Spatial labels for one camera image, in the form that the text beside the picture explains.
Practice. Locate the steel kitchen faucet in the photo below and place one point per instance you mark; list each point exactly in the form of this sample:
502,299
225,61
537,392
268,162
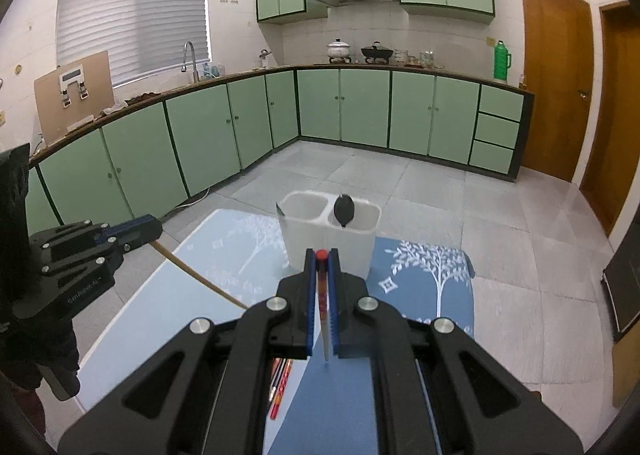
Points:
189,55

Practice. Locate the cardboard box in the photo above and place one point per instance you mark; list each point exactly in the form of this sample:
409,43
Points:
627,370

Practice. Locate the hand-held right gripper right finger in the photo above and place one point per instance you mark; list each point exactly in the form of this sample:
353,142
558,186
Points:
335,325

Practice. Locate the green thermos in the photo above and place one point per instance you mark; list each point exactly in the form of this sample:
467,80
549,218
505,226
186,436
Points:
501,62

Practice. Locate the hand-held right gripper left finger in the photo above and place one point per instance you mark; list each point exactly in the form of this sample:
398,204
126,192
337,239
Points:
311,315

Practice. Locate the red patterned chopstick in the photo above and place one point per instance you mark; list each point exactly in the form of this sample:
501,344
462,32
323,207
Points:
283,385

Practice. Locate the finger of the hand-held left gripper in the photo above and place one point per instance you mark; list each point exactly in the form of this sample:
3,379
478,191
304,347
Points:
135,227
80,255

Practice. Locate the person's left forearm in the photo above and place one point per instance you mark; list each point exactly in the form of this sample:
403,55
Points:
30,350

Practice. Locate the cardboard board with bracket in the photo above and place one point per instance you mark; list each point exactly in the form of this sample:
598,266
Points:
50,105

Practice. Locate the white cooking pot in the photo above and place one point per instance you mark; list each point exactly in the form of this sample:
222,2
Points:
338,49

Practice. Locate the black glass-front cabinet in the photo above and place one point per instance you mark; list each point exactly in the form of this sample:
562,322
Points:
625,285

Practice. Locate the black wok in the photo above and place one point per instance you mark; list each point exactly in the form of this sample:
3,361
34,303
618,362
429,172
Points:
377,52

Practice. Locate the black chopstick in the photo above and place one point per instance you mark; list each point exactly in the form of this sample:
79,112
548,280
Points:
276,370

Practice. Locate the clear bottles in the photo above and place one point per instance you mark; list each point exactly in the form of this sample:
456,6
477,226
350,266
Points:
212,70

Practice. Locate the blue tree-print tablecloth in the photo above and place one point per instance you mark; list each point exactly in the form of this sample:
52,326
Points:
430,295

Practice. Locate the white two-compartment utensil holder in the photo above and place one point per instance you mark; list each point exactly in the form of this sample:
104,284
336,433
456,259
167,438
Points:
305,240

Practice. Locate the green base cabinets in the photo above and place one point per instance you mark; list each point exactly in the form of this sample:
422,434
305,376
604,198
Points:
350,105

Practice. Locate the red-tipped chopstick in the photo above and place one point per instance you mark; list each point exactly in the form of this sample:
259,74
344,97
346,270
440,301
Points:
323,285

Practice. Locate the white window blind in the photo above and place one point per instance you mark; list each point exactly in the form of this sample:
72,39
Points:
130,10

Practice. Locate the black spoon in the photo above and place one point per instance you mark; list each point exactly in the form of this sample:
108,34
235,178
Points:
344,209

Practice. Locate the wooden chopstick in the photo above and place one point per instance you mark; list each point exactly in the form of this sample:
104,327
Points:
200,275

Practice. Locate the glass jars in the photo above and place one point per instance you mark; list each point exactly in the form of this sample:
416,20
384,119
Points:
415,57

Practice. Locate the brown wooden door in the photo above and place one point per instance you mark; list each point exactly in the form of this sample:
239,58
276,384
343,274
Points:
617,125
555,85

